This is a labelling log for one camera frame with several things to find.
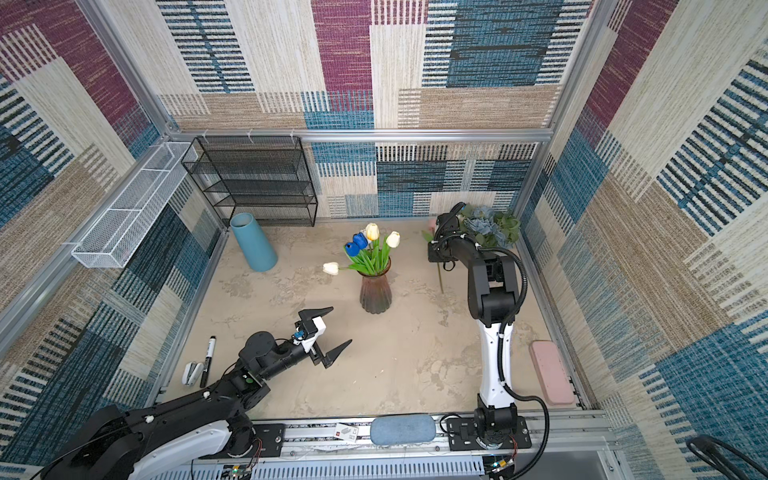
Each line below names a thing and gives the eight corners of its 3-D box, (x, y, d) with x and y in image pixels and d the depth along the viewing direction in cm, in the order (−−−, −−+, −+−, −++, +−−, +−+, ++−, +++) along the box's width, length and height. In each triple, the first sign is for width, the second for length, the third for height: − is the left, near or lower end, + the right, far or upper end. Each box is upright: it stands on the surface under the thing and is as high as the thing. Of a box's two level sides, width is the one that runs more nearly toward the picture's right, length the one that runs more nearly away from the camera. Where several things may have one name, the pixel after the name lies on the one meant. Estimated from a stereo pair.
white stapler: (184, 385, 84) (178, 382, 82) (192, 365, 88) (186, 361, 85) (198, 385, 84) (193, 382, 82) (206, 365, 88) (201, 361, 85)
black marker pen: (203, 387, 85) (198, 384, 83) (213, 340, 93) (209, 336, 91) (206, 387, 85) (202, 384, 83) (216, 339, 93) (212, 336, 91)
